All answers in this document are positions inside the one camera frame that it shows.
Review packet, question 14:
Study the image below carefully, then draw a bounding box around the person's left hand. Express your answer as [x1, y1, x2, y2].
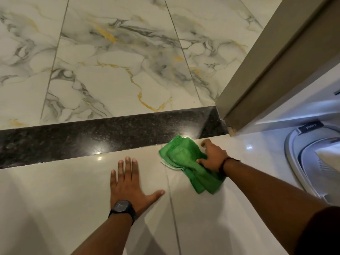
[110, 157, 166, 217]

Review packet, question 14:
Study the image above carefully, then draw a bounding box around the person's right hand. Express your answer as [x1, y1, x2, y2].
[196, 138, 229, 173]

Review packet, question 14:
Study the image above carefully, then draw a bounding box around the green microfiber cloth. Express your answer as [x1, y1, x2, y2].
[158, 135, 227, 195]

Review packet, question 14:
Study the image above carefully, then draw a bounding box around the person's left forearm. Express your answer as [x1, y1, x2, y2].
[71, 213, 133, 255]

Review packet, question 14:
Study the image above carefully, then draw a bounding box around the person's right forearm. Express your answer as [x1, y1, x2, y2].
[223, 158, 330, 255]

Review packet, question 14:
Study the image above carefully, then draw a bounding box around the dark thread wristband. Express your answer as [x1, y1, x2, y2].
[218, 157, 241, 177]

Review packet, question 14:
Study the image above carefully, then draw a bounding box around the black wristwatch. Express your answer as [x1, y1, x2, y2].
[108, 200, 136, 225]

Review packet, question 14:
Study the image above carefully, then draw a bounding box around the dark sleeve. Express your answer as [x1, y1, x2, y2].
[294, 206, 340, 255]

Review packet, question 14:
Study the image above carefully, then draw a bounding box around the beige door frame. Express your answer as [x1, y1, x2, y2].
[215, 0, 340, 137]

